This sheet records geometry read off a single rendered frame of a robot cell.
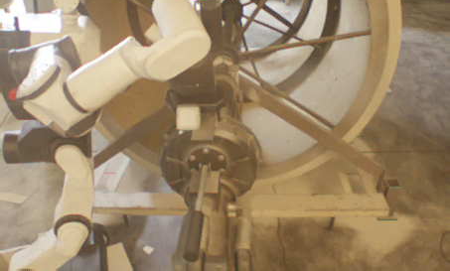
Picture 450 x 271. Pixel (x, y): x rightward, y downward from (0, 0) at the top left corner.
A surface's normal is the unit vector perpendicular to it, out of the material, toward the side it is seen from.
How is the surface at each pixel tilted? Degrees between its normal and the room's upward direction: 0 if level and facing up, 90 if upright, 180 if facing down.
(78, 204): 90
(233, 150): 90
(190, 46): 113
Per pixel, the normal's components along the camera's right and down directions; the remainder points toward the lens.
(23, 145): 0.31, 0.48
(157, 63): 0.37, 0.77
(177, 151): -0.05, 0.52
